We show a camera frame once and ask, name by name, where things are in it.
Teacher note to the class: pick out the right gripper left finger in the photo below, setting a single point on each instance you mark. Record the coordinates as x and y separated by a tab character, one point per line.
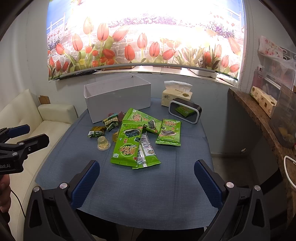
51	214

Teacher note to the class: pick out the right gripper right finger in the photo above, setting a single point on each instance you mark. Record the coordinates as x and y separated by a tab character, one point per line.
241	211

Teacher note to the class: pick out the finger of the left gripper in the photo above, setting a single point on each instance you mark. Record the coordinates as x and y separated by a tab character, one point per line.
8	133
33	144

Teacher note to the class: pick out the olive gold snack packet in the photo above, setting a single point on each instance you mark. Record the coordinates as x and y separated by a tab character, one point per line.
97	131

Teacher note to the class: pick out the green seaweed pack front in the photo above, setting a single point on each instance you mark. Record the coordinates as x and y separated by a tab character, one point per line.
127	145

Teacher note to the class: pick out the green seaweed pack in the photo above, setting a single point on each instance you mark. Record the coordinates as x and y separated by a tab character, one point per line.
170	133
127	145
151	124

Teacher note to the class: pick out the orange jelly cup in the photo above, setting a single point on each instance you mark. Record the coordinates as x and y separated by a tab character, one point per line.
115	136

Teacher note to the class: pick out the person's left hand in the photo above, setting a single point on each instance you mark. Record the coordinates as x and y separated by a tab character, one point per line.
5	199

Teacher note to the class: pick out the white leather sofa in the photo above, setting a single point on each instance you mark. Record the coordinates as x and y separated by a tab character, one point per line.
33	132

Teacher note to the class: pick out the wooden side shelf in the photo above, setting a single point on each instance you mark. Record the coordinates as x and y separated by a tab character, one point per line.
261	120

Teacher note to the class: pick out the clear yellow jelly cup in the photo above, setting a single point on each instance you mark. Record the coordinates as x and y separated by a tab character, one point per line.
103	143

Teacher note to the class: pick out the green white snack packet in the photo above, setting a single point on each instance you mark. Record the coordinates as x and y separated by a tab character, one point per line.
111	122

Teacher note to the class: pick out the pink jelly cup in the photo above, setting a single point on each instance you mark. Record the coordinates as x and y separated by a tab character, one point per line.
119	116

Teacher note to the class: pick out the blue table cloth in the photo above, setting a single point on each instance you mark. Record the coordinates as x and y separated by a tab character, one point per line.
167	196

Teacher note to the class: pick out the white storage box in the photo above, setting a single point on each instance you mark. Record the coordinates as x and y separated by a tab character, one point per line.
115	95

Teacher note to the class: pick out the green seaweed pack right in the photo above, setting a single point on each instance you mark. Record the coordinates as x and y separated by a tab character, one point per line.
170	133

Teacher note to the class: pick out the green seaweed pack underneath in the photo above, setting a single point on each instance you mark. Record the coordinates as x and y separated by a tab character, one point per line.
146	156

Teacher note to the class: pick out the cream cardboard box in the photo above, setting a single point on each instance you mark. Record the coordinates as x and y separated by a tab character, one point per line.
265	101

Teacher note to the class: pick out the black white digital clock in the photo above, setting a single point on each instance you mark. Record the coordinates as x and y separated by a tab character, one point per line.
185	110

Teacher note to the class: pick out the tulip print roller blind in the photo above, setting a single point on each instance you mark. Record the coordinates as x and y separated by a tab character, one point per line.
92	34

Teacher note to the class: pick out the green seaweed pack back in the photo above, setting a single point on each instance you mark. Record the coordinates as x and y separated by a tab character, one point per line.
151	124

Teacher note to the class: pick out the tissue pack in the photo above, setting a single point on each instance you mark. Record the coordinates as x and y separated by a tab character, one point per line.
176	89

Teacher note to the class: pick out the pink floral box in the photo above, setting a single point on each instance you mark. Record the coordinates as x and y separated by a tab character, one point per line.
268	47

